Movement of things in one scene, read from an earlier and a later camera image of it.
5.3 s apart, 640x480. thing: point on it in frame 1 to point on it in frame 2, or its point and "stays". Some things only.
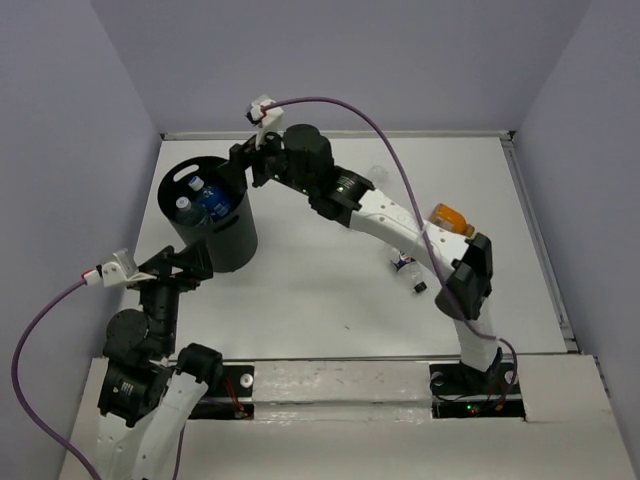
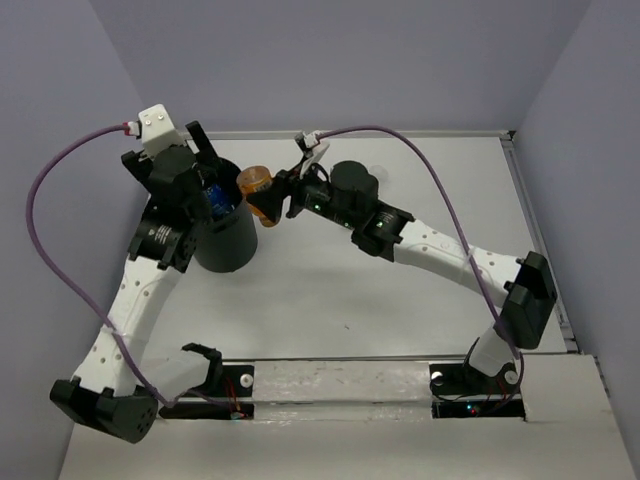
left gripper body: x=173 y=281 to x=140 y=165
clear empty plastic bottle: x=379 y=173 stays
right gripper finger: x=241 y=156 to x=270 y=198
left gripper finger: x=166 y=260 to x=204 y=148
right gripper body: x=270 y=160 to x=310 y=192
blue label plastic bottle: x=215 y=202 stays
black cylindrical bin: x=202 y=197 stays
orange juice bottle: x=451 y=219 to x=253 y=179
